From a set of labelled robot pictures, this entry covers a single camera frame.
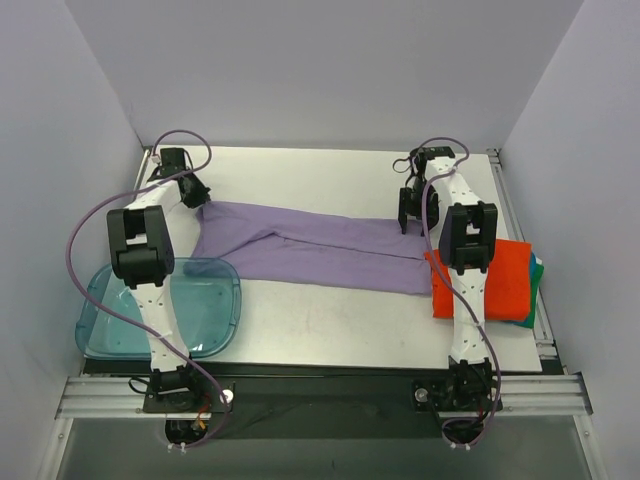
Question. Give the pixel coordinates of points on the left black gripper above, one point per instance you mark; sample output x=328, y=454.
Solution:
x=194, y=191

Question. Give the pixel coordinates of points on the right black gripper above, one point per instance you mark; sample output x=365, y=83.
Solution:
x=412, y=201

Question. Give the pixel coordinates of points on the purple t shirt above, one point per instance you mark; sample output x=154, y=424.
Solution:
x=292, y=246

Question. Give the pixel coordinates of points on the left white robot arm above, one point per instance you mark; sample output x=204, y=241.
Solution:
x=142, y=256

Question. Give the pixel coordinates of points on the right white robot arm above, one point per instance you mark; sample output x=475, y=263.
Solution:
x=466, y=246

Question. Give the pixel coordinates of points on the teal transparent plastic bin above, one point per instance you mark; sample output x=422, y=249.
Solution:
x=206, y=296

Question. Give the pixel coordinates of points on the folded orange t shirt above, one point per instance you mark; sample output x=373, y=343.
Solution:
x=508, y=285

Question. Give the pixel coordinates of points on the folded green t shirt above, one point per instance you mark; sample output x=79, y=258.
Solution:
x=536, y=274

